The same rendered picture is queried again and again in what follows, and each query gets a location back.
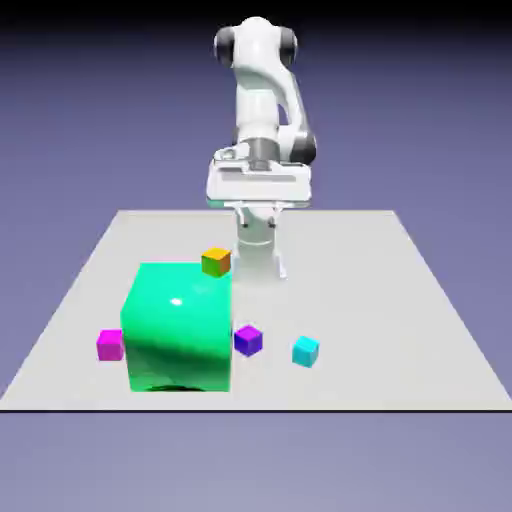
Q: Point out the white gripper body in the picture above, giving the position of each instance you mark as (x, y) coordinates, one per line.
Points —
(258, 188)

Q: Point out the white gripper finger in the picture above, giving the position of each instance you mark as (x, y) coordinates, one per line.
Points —
(273, 218)
(242, 218)

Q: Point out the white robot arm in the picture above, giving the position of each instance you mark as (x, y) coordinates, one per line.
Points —
(256, 80)

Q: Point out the small orange cube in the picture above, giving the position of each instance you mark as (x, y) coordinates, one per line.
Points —
(216, 262)

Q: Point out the small purple cube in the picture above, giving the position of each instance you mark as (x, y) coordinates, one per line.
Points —
(248, 340)

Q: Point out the small cyan cube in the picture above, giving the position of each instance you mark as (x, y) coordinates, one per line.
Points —
(305, 352)

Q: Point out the small magenta cube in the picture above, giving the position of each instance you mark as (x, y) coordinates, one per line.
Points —
(108, 344)

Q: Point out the large green box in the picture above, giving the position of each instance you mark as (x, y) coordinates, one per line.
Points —
(178, 328)

